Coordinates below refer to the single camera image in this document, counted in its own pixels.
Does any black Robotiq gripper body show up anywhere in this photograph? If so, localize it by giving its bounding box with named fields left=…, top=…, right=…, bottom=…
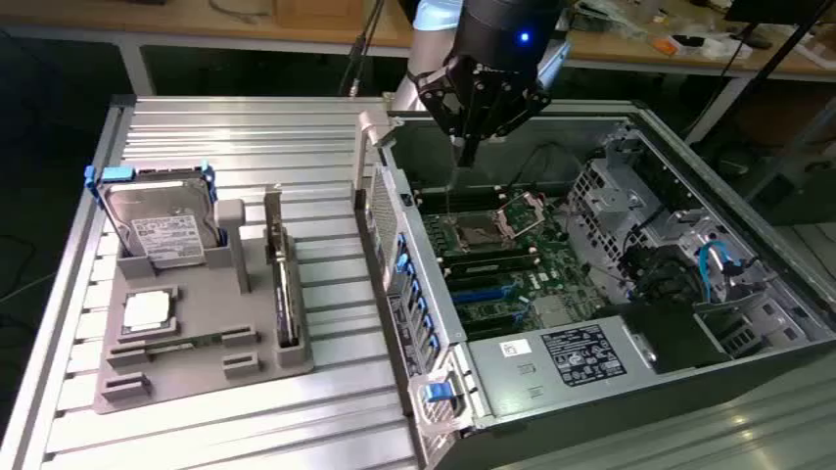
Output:
left=450, top=0, right=568, bottom=82

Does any blue expansion slot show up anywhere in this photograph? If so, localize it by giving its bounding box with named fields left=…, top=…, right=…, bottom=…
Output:
left=452, top=285, right=526, bottom=306

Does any metal socket cover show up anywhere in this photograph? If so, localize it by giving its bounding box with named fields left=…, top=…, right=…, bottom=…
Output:
left=494, top=192, right=548, bottom=242

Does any metal disk bay cage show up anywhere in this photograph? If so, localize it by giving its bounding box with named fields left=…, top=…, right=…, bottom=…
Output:
left=564, top=156, right=675, bottom=266

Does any CPU socket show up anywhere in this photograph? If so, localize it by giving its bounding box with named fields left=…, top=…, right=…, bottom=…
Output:
left=452, top=213, right=506, bottom=252

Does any wooden desk with clutter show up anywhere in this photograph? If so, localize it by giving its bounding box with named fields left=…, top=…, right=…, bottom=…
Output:
left=559, top=0, right=836, bottom=144

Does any black installed RAM stick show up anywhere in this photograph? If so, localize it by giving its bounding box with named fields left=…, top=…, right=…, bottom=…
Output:
left=442, top=253, right=543, bottom=278

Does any black slanted pole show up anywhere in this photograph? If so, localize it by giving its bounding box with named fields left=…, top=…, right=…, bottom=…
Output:
left=678, top=0, right=826, bottom=143

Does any black computer monitor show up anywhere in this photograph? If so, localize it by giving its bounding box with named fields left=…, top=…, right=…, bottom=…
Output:
left=723, top=0, right=836, bottom=26

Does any silver hard disk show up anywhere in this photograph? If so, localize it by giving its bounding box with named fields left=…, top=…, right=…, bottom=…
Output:
left=102, top=179, right=222, bottom=269

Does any grey power supply unit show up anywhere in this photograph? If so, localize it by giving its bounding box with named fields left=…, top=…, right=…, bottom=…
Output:
left=467, top=315, right=660, bottom=418

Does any grey plastic parts rack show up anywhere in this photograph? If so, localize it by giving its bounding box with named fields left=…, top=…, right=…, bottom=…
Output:
left=95, top=198, right=316, bottom=415

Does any grey open PC case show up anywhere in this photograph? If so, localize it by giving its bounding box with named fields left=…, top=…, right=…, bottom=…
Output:
left=352, top=100, right=836, bottom=470

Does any silver CPU chip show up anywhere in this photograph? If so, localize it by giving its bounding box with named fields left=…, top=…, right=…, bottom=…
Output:
left=122, top=291, right=179, bottom=334

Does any green RAM stick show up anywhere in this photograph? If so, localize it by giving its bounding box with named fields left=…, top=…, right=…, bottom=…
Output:
left=140, top=335, right=227, bottom=352

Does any black hanging cable with plug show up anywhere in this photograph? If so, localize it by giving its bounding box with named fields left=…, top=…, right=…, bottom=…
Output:
left=339, top=0, right=388, bottom=98

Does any wooden desk with white frame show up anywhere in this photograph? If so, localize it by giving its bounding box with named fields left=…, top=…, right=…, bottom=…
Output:
left=0, top=0, right=415, bottom=95

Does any light blue SATA wire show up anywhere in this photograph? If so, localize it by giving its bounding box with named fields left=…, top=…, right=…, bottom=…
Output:
left=696, top=237, right=739, bottom=304

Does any hard drive with blue bracket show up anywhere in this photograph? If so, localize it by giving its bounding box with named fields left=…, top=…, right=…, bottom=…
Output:
left=83, top=159, right=228, bottom=252

